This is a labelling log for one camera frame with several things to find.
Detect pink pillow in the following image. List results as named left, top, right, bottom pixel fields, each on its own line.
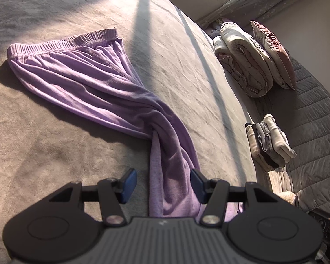
left=250, top=21, right=296, bottom=90

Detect white plush dog toy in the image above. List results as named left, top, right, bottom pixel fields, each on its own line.
left=276, top=191, right=298, bottom=207

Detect grey bed sheet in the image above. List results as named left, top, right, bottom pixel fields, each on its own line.
left=0, top=0, right=259, bottom=263

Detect purple pants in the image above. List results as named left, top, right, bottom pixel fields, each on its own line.
left=7, top=29, right=204, bottom=218

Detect folded beige pink quilt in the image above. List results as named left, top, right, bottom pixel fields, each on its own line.
left=213, top=22, right=278, bottom=98

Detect folded cream garment top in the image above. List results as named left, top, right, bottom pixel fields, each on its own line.
left=263, top=114, right=297, bottom=163

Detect grey quilted headboard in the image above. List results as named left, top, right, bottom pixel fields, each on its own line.
left=255, top=59, right=330, bottom=213

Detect folded grey garment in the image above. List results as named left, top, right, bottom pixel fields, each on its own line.
left=253, top=122, right=286, bottom=169

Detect folded beige garment bottom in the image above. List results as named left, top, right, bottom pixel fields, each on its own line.
left=245, top=123, right=274, bottom=172

